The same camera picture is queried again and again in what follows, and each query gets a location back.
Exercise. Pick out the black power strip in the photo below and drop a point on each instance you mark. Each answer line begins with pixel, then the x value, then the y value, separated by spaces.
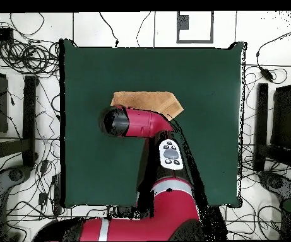
pixel 56 194

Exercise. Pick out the small black adapter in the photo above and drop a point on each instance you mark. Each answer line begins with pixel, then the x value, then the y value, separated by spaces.
pixel 43 198

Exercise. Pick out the tan terry towel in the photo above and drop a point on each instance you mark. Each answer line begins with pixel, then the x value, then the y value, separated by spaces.
pixel 145 100

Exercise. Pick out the dark green table cloth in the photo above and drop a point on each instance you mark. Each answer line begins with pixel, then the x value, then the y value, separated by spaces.
pixel 97 75

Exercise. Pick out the grey rectangular floor frame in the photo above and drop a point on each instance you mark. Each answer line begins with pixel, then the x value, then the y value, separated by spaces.
pixel 195 41

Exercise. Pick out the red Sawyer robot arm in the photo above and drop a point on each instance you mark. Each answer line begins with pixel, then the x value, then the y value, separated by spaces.
pixel 140 121

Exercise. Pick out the black power adapter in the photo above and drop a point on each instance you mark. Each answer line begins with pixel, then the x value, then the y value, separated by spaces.
pixel 266 73

